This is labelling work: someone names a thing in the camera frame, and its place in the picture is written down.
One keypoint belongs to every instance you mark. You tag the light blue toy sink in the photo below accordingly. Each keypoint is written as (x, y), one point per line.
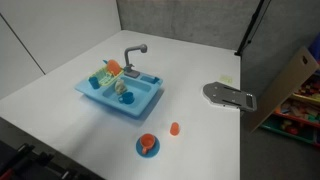
(140, 106)

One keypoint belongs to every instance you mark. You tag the blue toy mug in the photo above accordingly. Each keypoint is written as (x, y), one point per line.
(127, 98)

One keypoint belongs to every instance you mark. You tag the small orange toy cup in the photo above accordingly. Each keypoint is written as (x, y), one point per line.
(174, 129)

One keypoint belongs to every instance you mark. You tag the grey toy faucet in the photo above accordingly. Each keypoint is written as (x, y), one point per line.
(127, 55)

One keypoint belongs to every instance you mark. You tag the orange toy plate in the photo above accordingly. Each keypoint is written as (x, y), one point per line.
(114, 66)

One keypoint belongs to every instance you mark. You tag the orange toy mug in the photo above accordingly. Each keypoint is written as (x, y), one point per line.
(147, 141)

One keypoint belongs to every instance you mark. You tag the yellow toy dish rack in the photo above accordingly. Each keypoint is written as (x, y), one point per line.
(104, 78)

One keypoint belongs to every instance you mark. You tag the blue toy saucer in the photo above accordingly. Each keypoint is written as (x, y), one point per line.
(155, 151)

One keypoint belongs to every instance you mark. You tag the blue toy utensil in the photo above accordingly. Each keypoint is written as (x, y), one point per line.
(105, 62)

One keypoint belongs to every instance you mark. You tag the blue toy tumbler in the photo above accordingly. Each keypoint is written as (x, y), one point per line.
(94, 82)

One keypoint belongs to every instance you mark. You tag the toy shelf with bins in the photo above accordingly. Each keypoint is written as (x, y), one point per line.
(300, 110)

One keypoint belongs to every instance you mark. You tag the grey metal mounting plate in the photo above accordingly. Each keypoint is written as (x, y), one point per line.
(216, 93)

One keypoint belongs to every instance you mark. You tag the pale yellow sticker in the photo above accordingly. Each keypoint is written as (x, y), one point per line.
(226, 79)

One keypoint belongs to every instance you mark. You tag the black tripod pole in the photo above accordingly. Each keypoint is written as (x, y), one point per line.
(248, 31)

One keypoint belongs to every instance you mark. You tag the black camera stand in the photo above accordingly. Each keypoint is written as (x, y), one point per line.
(20, 160)

